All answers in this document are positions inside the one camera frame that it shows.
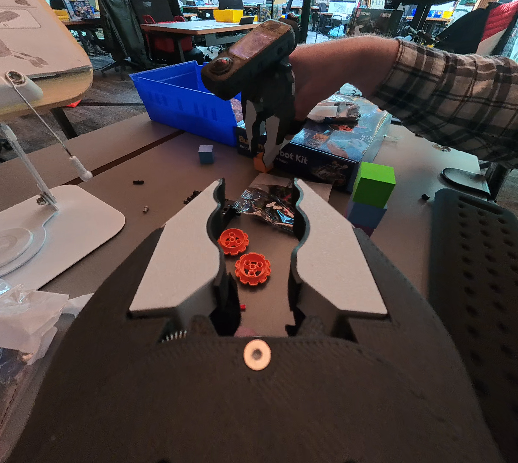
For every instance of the orange foam cube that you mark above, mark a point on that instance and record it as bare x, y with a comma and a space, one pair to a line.
263, 165

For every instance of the yellow plastic bin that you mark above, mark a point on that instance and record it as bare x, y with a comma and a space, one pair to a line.
228, 15

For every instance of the wooden work table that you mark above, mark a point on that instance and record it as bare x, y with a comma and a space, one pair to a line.
194, 28

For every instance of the red and black jacket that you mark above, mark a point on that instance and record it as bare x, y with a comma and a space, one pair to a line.
497, 22

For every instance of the blue printed kit box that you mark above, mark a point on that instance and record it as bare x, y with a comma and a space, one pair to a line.
336, 151

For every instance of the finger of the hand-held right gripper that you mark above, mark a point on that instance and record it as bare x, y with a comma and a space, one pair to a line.
252, 127
273, 143

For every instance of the white plastic pouch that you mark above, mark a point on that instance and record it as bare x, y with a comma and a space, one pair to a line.
28, 317

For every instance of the black office chair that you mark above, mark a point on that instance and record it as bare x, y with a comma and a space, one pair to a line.
117, 26
149, 5

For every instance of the small clear bag of parts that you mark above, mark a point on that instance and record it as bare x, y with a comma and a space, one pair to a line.
267, 204

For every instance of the dark perforated panel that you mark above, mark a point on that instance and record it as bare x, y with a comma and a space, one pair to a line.
477, 268

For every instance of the blue foam cube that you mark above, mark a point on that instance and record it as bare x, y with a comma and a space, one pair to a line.
366, 214
205, 154

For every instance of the purple foam cube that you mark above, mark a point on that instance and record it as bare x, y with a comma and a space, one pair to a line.
364, 230

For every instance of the small clear parts packet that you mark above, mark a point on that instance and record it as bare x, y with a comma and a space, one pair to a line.
336, 111

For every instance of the green foam cube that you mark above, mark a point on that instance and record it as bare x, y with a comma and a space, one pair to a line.
374, 183

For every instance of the white metal stand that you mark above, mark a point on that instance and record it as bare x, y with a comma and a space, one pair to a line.
81, 224

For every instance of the orange gear wheel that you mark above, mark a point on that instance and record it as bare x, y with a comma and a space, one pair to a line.
253, 268

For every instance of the person's right forearm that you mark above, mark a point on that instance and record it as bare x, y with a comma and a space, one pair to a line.
445, 98

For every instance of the orange gear stack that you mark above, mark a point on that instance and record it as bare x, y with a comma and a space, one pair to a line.
232, 241

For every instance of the black perforated control box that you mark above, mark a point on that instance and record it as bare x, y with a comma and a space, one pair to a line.
230, 212

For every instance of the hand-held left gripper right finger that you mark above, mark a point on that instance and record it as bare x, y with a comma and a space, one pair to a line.
340, 264

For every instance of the instruction booklet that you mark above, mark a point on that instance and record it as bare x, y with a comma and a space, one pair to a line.
32, 17

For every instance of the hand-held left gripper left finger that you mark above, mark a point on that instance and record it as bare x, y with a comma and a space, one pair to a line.
178, 264

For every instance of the red office chair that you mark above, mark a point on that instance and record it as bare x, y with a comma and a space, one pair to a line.
170, 42

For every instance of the black printed box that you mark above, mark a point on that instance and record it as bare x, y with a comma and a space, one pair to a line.
376, 22

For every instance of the person's right hand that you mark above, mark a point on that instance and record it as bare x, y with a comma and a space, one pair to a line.
336, 66

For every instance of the black chair armrest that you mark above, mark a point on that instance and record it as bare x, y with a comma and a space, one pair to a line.
465, 181

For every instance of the colourful toy box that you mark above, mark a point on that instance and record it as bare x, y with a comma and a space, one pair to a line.
79, 9

